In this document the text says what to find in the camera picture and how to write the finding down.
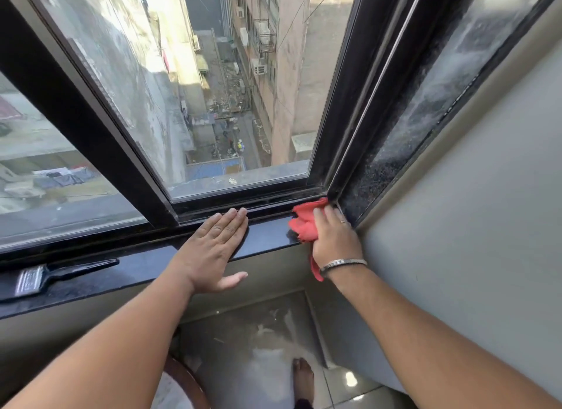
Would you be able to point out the person's right hand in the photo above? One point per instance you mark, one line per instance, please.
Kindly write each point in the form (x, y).
(336, 242)

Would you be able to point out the black stone window sill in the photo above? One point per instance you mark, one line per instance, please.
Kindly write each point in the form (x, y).
(145, 268)

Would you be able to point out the person's right forearm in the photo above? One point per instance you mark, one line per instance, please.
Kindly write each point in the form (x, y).
(430, 334)

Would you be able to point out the red cleaning cloth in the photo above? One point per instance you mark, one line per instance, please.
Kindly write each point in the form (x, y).
(304, 224)

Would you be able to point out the person's left hand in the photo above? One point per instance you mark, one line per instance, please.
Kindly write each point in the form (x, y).
(210, 255)

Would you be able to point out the person's left thumb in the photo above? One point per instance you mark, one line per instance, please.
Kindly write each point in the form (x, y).
(235, 280)

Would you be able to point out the grey concrete building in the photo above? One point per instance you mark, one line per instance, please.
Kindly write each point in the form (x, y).
(131, 70)

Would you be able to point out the person's left little finger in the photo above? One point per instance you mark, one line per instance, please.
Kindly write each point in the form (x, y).
(203, 235)

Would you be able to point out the blue roof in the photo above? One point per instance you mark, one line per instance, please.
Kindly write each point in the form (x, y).
(215, 168)

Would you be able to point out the person's left middle finger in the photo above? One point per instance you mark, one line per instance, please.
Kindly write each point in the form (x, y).
(228, 226)

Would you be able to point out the hanging laundry line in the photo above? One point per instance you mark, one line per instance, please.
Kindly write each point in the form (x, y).
(63, 177)

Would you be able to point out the person's bare foot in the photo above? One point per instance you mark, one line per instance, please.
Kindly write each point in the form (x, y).
(304, 378)

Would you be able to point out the black window frame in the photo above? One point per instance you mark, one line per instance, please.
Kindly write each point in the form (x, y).
(74, 114)

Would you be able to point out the person's left forearm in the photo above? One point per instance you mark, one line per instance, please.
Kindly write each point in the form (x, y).
(114, 347)

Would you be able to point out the beige apartment building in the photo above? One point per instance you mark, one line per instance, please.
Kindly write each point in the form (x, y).
(289, 70)

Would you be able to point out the dusty window screen panel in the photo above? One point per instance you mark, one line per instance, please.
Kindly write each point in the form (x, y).
(439, 92)

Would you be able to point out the brown round wooden stool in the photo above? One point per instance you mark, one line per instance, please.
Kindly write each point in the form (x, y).
(186, 384)

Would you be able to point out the person's right fingers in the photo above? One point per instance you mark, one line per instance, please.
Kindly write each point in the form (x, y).
(329, 215)

